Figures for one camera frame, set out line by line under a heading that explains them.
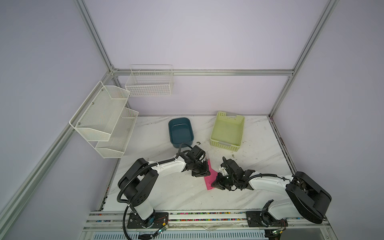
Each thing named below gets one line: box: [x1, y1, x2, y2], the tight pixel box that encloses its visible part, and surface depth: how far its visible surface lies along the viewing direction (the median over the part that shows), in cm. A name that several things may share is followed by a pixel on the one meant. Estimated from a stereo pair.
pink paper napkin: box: [204, 158, 218, 191], surface depth 86 cm
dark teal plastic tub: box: [168, 117, 194, 149], surface depth 112 cm
